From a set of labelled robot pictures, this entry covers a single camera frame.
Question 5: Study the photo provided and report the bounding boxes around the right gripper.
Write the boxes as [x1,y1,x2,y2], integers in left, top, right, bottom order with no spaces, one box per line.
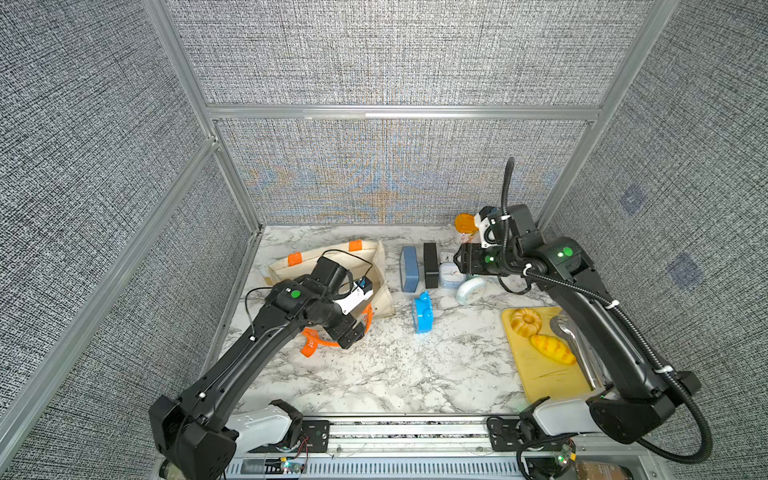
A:
[454,243,526,283]

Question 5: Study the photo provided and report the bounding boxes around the light blue round alarm clock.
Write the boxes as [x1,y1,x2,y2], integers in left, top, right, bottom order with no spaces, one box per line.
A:
[438,261,467,289]

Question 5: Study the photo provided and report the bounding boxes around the black rectangular clock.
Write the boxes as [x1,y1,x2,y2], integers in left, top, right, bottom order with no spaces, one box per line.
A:
[423,242,440,289]

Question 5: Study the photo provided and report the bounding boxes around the large blue rectangular alarm clock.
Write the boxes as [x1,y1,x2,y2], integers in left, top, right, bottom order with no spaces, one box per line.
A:
[400,245,420,293]

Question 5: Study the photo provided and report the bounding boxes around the bright blue plastic clock stand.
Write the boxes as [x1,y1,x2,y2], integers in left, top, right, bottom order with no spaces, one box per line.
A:
[412,291,434,334]

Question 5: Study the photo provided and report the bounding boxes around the cream canvas bag orange handles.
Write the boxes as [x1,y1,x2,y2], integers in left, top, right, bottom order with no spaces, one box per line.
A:
[268,240,394,330]

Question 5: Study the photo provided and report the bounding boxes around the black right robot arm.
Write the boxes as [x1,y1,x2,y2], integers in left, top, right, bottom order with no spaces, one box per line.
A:
[454,158,714,464]

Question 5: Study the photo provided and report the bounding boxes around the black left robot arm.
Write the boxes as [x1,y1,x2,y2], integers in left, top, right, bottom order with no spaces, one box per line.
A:
[149,256,374,479]

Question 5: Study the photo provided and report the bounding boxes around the orange lid drink cup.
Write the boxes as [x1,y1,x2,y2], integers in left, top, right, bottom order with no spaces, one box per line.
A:
[454,213,478,236]

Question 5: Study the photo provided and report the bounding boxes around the toy bundt cake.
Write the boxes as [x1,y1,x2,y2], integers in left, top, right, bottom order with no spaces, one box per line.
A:
[509,308,542,338]

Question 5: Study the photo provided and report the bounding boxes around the metal tongs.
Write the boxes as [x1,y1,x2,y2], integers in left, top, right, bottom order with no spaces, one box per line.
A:
[550,313,605,390]

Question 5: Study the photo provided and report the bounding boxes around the toy yellow bread loaf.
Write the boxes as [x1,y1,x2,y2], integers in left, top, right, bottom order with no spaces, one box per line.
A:
[529,334,577,365]

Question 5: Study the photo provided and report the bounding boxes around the yellow cutting board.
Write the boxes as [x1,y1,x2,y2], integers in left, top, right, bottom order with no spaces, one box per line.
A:
[501,307,594,402]

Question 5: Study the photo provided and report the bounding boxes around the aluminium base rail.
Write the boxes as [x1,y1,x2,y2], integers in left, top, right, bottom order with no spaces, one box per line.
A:
[155,413,667,480]

